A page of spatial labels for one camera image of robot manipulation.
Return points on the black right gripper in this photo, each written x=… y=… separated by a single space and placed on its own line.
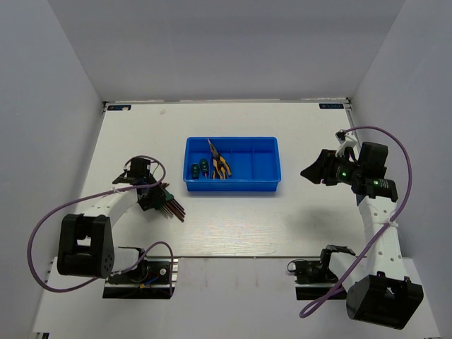
x=323 y=167

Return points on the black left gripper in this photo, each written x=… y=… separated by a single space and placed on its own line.
x=147 y=204

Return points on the green hex key set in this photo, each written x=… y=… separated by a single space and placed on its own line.
x=168 y=206

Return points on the yellow black short pliers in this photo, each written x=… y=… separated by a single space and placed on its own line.
x=219 y=174

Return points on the yellow black long-nose pliers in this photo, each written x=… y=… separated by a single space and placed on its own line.
x=219 y=162

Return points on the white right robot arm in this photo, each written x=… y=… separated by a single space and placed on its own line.
x=377 y=286

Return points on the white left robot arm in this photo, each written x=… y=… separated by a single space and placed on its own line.
x=86 y=246

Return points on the blue label sticker right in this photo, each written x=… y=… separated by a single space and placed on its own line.
x=331 y=106

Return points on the blue label sticker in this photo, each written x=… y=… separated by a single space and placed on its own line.
x=118 y=108
x=331 y=106

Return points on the blue plastic divided bin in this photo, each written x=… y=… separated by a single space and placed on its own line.
x=254 y=161

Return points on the blue label sticker left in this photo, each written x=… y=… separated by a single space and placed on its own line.
x=118 y=108

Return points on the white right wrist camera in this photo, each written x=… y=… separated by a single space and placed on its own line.
x=346 y=140

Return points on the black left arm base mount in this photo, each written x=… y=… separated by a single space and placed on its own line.
x=152 y=279

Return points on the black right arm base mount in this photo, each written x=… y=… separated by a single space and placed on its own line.
x=311 y=281

